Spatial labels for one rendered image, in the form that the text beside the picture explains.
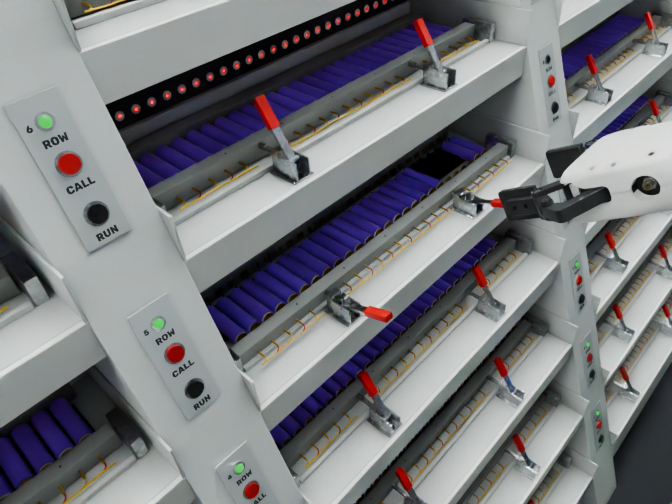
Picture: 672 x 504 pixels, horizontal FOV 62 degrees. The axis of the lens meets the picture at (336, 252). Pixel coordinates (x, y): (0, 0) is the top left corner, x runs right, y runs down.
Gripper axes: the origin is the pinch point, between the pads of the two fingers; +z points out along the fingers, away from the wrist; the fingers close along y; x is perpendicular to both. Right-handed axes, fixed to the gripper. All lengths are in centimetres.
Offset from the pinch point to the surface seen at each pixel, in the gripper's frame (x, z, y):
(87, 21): 30.9, 15.4, -26.8
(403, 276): -8.1, 20.1, -4.7
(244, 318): -1.9, 26.5, -23.8
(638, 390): -79, 35, 57
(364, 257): -3.7, 22.8, -7.1
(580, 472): -81, 37, 29
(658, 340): -80, 38, 77
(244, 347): -3.5, 23.1, -26.8
